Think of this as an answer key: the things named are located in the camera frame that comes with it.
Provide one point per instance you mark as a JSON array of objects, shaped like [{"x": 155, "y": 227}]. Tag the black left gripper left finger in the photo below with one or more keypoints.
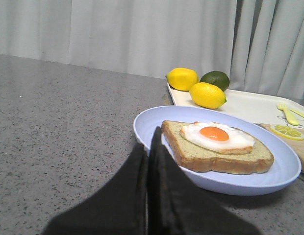
[{"x": 118, "y": 208}]

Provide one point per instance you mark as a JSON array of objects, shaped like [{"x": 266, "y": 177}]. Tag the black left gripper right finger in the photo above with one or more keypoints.
[{"x": 177, "y": 206}]

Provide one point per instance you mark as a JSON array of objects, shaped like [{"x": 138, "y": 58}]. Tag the light blue round plate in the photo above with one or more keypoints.
[{"x": 284, "y": 171}]

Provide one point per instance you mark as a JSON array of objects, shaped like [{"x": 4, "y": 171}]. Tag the bottom bread slice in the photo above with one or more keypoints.
[{"x": 198, "y": 159}]

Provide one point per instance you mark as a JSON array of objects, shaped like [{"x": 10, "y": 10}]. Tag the cream rectangular tray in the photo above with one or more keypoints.
[{"x": 256, "y": 108}]

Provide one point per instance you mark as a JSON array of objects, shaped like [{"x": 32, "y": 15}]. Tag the fried egg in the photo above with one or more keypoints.
[{"x": 218, "y": 137}]

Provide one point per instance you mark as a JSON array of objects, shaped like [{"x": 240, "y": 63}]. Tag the yellow lemon front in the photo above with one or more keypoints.
[{"x": 207, "y": 95}]

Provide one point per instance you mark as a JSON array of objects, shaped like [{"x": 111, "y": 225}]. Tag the yellow lemon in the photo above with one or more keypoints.
[
  {"x": 182, "y": 79},
  {"x": 207, "y": 95}
]

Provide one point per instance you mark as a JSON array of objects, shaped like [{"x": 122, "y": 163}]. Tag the yellow lemon rear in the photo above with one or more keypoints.
[{"x": 182, "y": 79}]

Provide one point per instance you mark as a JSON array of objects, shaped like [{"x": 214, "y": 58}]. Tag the lemon slice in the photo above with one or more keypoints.
[{"x": 287, "y": 132}]

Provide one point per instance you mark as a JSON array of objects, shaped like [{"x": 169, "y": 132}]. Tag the green lime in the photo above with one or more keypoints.
[{"x": 217, "y": 78}]

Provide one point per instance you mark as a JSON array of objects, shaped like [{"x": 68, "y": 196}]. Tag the wooden cutting board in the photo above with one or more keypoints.
[{"x": 298, "y": 146}]

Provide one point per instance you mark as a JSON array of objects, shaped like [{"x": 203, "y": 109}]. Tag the yellow plastic fork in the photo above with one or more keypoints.
[{"x": 291, "y": 119}]

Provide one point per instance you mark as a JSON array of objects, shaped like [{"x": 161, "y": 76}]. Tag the yellow plastic knife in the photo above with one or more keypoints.
[{"x": 297, "y": 112}]

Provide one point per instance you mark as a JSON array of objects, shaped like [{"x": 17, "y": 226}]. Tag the white curtain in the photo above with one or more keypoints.
[{"x": 258, "y": 43}]

